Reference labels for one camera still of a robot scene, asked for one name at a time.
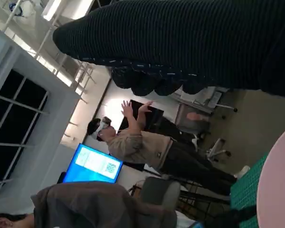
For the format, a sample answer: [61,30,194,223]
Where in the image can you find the black stand legs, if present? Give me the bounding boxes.
[171,178,232,219]

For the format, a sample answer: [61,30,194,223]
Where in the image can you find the green cutting mat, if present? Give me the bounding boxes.
[229,152,269,228]

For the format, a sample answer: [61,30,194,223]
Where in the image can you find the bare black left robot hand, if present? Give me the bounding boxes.
[204,204,259,228]

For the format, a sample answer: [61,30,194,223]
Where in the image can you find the person in dark trousers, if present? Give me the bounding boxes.
[87,100,250,197]

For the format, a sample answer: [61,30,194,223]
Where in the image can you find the grey padded chair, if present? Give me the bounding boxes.
[141,177,181,211]

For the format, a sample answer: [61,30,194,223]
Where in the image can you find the grey swivel chair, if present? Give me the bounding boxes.
[175,103,232,163]

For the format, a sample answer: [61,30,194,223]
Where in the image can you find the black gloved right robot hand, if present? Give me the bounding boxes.
[52,0,285,99]

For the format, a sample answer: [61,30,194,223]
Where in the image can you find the black wall screen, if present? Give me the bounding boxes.
[118,99,164,131]

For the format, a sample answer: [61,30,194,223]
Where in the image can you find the white VR headset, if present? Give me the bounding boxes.
[91,116,112,140]

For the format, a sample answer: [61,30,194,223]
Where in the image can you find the dark framed window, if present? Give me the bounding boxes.
[0,68,49,193]

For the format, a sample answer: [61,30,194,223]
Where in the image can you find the pink bowl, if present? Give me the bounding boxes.
[256,123,285,228]

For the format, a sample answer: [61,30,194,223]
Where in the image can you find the monitor with blue screen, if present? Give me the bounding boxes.
[61,143,124,185]

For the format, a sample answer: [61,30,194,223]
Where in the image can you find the person in pale trousers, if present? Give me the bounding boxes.
[0,182,198,228]

